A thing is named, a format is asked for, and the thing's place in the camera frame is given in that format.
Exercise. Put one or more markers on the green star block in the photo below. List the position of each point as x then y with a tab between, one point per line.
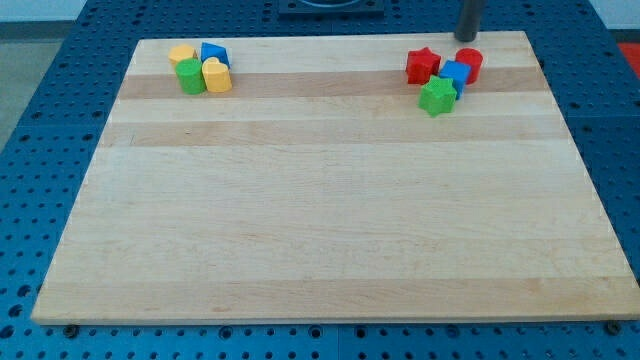
437	96

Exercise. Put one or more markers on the red star block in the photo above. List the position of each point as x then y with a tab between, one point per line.
421	65

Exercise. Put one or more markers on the wooden board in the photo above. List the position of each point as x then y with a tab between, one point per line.
317	191

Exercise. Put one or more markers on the yellow heart block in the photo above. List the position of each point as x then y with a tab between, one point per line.
216	75

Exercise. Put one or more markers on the green cylinder block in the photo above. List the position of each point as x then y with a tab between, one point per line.
190	77

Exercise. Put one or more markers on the blue triangle block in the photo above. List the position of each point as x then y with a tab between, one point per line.
210	50

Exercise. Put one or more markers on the blue cube block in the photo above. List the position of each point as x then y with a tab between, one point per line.
458	72

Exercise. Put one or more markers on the yellow hexagon block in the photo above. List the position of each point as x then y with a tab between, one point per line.
181	52

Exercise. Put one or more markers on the red cylinder block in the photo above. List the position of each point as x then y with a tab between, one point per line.
474	59

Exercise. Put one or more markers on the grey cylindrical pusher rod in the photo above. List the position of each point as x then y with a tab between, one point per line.
469	20

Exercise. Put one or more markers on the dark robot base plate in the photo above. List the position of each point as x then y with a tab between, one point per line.
329	7

